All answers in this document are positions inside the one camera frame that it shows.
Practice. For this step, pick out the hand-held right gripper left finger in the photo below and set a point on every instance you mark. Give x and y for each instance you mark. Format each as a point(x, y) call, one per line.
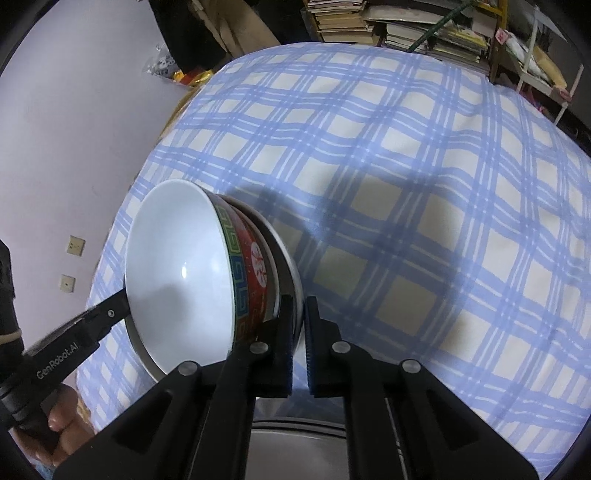
point(284, 360)

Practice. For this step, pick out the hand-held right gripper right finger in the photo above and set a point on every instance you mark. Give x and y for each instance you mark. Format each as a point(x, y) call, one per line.
point(313, 360)

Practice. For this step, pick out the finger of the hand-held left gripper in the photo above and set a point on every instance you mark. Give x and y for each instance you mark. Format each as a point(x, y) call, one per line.
point(111, 319)
point(104, 307)

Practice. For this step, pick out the red patterned bowl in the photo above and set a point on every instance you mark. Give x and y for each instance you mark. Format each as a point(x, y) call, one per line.
point(175, 277)

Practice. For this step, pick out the white cherry print plate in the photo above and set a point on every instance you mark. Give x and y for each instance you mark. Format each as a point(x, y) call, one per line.
point(290, 281)

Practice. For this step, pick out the person's left hand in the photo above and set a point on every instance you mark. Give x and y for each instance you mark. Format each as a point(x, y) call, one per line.
point(67, 415)

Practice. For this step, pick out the blue checked cloth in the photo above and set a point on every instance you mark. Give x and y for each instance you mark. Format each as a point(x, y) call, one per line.
point(415, 230)

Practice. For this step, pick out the yellow packaging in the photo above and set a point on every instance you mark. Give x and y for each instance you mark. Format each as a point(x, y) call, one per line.
point(194, 77)

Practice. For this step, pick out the clear patterned plastic bag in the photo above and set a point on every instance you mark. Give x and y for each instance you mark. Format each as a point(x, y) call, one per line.
point(160, 64)

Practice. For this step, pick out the dark hanging garment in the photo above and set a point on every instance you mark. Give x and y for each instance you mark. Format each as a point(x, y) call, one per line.
point(180, 27)

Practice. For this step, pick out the beige hanging coat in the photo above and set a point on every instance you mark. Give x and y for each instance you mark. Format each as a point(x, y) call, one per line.
point(240, 23)

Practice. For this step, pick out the pile of flat books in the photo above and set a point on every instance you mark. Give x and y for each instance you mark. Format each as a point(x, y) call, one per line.
point(443, 44)

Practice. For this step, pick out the long dark pole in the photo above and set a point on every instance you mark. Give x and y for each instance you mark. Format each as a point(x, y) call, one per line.
point(429, 30)

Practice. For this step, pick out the white trolley cart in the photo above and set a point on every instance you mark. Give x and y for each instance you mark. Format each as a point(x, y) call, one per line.
point(531, 64)

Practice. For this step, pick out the beige wall socket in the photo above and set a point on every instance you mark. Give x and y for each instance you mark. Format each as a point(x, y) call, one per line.
point(76, 245)
point(68, 283)

